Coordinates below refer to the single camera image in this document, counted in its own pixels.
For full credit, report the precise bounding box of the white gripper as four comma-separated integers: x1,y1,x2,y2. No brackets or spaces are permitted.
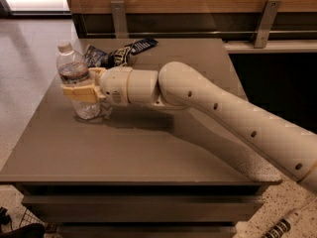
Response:
61,66,133,106

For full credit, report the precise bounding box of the clear plastic water bottle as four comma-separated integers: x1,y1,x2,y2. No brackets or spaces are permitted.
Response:
56,42,101,120

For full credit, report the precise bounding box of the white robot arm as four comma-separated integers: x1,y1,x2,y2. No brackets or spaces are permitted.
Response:
61,61,317,192

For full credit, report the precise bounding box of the blue chip bag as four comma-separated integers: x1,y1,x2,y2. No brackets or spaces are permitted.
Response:
84,45,132,68

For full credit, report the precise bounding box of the dark blue snack wrapper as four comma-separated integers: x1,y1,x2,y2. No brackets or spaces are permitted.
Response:
128,38,158,56

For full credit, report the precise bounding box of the grey drawer cabinet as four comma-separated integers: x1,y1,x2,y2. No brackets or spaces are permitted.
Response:
0,38,282,238

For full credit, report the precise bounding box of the black object bottom left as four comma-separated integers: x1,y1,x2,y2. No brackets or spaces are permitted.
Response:
0,207,45,238

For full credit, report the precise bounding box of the white power strip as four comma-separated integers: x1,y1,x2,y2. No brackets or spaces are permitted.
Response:
262,198,317,238

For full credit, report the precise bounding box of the left metal bracket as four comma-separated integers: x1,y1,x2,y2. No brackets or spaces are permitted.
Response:
111,0,129,39

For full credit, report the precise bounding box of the metal bracket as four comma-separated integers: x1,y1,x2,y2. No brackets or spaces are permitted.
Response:
111,0,129,39
254,0,281,49

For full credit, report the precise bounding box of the wire basket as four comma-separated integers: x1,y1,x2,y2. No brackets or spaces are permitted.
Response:
19,208,44,227

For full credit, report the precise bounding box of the right metal bracket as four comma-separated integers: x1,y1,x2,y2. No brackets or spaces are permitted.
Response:
254,0,281,49

